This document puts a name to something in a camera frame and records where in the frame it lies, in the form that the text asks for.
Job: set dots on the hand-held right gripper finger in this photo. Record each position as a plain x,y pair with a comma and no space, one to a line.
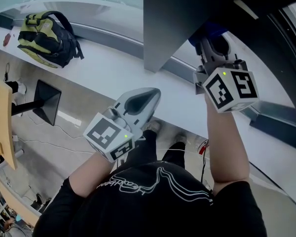
206,53
228,54

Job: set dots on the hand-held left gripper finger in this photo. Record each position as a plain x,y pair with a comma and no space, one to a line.
123,100
144,118

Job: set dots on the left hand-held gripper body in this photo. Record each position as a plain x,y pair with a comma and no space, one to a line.
106,134

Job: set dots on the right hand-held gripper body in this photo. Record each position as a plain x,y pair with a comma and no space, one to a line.
229,90

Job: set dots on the blue cloth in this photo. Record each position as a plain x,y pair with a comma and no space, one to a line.
213,29

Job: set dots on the clear window glass pane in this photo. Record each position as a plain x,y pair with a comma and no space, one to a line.
261,65

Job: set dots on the person's left forearm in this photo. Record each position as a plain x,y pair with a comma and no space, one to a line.
91,174

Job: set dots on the person's right forearm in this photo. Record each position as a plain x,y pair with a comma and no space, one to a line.
227,144

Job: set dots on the grey sneaker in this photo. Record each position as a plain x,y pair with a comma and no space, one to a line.
180,137
153,127

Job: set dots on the white windowsill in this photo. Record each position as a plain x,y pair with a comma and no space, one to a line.
113,68

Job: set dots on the person's black trousers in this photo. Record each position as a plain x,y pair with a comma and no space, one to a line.
148,152

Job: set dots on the clear bag with red print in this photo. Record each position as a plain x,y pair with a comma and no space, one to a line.
203,148

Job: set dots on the person's black printed t-shirt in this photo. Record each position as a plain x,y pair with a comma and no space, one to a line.
150,206

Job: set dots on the green and black backpack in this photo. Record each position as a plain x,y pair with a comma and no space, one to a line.
47,41

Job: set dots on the small red object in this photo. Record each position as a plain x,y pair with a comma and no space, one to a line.
7,39

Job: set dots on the black table pedestal base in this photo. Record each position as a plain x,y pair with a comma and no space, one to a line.
47,100

